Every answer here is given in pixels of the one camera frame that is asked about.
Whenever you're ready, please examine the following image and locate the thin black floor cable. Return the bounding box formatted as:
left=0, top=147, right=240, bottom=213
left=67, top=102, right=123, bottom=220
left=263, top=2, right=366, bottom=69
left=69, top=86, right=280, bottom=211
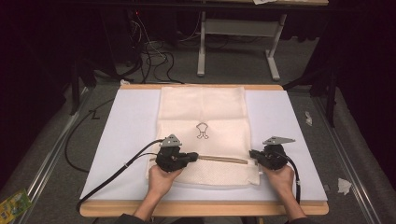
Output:
left=64, top=97, right=116, bottom=174

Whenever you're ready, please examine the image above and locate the black metal stand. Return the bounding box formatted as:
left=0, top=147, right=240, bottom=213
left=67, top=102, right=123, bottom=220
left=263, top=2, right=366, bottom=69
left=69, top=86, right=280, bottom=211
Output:
left=282, top=66, right=340, bottom=129
left=68, top=55, right=98, bottom=117

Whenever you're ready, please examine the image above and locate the white metal desk frame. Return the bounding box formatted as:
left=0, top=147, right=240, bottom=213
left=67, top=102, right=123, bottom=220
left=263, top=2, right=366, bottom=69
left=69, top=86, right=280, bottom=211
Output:
left=196, top=10, right=288, bottom=82

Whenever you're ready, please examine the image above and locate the person's left dark sleeve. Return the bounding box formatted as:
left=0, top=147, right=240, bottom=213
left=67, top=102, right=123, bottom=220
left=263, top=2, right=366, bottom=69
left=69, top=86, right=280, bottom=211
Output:
left=113, top=213, right=146, bottom=224

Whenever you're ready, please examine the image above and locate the white table mat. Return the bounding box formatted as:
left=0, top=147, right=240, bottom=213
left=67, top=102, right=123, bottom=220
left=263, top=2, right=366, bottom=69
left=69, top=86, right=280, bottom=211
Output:
left=78, top=88, right=329, bottom=203

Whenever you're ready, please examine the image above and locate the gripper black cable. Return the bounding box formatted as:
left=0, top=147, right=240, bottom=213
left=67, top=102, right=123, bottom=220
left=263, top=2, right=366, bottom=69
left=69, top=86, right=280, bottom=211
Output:
left=279, top=151, right=303, bottom=205
left=76, top=138, right=164, bottom=213

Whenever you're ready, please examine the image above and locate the person's right hand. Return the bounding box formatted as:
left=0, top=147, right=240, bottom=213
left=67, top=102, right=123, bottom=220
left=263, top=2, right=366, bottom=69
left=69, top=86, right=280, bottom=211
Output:
left=261, top=166, right=295, bottom=198

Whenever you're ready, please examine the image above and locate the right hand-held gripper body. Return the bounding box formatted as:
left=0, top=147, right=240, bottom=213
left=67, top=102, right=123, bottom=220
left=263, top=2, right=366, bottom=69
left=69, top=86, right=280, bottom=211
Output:
left=261, top=135, right=296, bottom=171

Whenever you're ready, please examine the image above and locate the tangle of floor cables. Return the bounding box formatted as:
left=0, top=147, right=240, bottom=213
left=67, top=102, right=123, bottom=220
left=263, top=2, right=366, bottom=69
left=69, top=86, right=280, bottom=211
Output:
left=124, top=10, right=185, bottom=85

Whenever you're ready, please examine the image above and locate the person's left hand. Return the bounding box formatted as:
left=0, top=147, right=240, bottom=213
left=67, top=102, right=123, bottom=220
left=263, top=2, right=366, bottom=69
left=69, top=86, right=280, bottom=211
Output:
left=148, top=165, right=183, bottom=198

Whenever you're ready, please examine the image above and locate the green printed packet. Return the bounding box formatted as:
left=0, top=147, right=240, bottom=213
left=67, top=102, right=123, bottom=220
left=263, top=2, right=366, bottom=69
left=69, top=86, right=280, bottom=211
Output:
left=0, top=188, right=34, bottom=224

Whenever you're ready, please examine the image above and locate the large crumpled white paper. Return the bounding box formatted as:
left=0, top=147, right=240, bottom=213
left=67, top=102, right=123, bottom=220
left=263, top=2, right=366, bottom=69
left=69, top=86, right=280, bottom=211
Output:
left=337, top=177, right=353, bottom=197

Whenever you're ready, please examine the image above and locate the person's right dark sleeve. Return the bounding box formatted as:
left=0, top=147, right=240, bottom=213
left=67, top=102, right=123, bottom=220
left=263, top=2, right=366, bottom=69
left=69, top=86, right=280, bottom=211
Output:
left=288, top=217, right=316, bottom=224

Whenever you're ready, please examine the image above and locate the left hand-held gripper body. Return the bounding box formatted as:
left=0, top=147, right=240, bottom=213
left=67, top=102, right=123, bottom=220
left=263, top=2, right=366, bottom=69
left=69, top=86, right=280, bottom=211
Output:
left=154, top=133, right=188, bottom=173

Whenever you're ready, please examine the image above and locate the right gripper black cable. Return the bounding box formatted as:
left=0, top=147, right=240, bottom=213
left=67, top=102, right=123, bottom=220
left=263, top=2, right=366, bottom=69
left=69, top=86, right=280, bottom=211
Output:
left=279, top=151, right=303, bottom=205

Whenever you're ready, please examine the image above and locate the metal floor rail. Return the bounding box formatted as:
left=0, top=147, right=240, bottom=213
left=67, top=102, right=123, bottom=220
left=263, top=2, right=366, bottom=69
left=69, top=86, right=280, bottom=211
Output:
left=17, top=87, right=92, bottom=224
left=311, top=95, right=385, bottom=224

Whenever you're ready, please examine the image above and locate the person's dark sleeve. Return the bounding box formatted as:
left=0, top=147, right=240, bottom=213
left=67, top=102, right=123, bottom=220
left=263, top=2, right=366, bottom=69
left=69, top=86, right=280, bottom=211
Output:
left=288, top=217, right=316, bottom=224
left=113, top=213, right=146, bottom=224

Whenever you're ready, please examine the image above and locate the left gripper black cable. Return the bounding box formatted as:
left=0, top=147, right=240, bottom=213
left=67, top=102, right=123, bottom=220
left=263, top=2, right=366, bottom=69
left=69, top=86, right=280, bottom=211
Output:
left=76, top=138, right=164, bottom=213

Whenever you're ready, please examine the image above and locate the wooden table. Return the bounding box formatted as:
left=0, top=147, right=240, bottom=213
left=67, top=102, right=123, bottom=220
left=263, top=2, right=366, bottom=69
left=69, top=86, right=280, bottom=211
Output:
left=78, top=83, right=330, bottom=218

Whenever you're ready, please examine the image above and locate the cream mesh laundry bag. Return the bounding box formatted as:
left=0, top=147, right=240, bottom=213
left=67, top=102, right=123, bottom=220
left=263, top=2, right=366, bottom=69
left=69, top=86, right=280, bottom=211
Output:
left=146, top=86, right=263, bottom=188

